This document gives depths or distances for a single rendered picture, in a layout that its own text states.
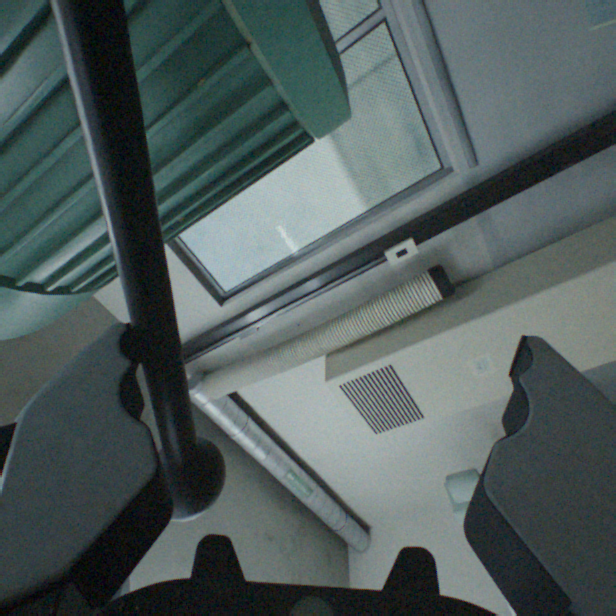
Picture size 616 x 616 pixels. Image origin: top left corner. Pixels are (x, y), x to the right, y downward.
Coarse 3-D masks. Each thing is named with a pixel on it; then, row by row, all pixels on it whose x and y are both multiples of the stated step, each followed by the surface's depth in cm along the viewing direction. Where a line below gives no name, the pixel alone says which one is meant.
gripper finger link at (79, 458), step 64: (64, 384) 8; (128, 384) 9; (64, 448) 7; (128, 448) 7; (0, 512) 6; (64, 512) 6; (128, 512) 6; (0, 576) 5; (64, 576) 5; (128, 576) 6
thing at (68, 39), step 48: (96, 0) 7; (96, 48) 7; (96, 96) 7; (96, 144) 8; (144, 144) 8; (144, 192) 9; (144, 240) 9; (144, 288) 10; (144, 336) 10; (192, 432) 13; (192, 480) 14
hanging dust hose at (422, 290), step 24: (408, 288) 148; (432, 288) 144; (360, 312) 158; (384, 312) 153; (408, 312) 151; (312, 336) 166; (336, 336) 161; (360, 336) 160; (240, 360) 184; (264, 360) 175; (288, 360) 170; (216, 384) 184; (240, 384) 181
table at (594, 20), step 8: (584, 0) 39; (592, 0) 38; (600, 0) 37; (608, 0) 36; (592, 8) 38; (600, 8) 37; (608, 8) 36; (592, 16) 39; (600, 16) 38; (608, 16) 37; (592, 24) 39; (600, 24) 38; (608, 24) 37
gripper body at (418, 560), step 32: (224, 544) 5; (192, 576) 5; (224, 576) 5; (416, 576) 5; (128, 608) 4; (160, 608) 4; (192, 608) 4; (224, 608) 4; (256, 608) 4; (288, 608) 4; (320, 608) 4; (352, 608) 4; (384, 608) 4; (416, 608) 4; (448, 608) 4; (480, 608) 4
